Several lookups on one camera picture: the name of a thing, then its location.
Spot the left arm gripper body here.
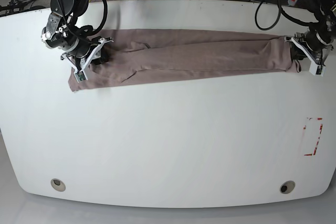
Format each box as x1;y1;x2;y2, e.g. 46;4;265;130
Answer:
285;31;335;66

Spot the mauve T-shirt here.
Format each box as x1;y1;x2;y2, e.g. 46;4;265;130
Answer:
68;29;301;92

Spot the left table grommet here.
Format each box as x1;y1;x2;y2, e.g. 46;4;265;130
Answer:
50;178;66;192

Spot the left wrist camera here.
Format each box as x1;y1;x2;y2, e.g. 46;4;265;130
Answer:
309;62;326;77

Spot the right table grommet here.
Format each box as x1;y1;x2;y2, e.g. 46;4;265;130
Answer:
279;180;296;194

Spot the table grommet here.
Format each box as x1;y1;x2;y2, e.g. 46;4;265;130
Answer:
279;180;296;194
50;178;66;192

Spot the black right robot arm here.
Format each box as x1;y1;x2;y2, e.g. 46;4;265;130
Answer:
41;0;113;80

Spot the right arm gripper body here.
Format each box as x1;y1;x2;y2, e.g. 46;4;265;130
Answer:
60;36;114;71

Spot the red tape rectangle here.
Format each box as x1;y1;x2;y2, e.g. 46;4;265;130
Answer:
300;118;323;157

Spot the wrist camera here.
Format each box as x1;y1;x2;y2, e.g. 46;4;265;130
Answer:
309;62;326;77
73;69;89;83

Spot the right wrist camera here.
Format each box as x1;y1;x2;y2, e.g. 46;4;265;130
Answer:
73;69;89;83

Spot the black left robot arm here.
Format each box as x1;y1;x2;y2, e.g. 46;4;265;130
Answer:
254;0;335;68

